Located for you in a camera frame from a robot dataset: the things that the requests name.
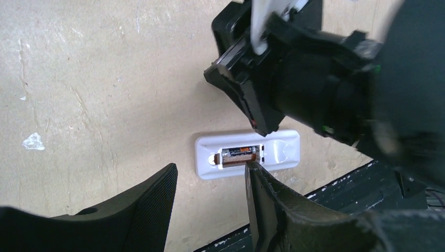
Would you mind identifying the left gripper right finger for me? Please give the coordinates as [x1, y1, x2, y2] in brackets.
[246, 162, 444, 251]

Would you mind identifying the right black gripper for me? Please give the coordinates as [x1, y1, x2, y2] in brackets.
[204, 1, 382, 146]

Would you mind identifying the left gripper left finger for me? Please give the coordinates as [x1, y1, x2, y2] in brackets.
[1, 163, 178, 251]

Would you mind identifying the white remote control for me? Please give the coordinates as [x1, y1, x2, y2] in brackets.
[195, 130, 300, 180]

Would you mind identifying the blue black battery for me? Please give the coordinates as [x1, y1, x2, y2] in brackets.
[221, 146, 257, 165]

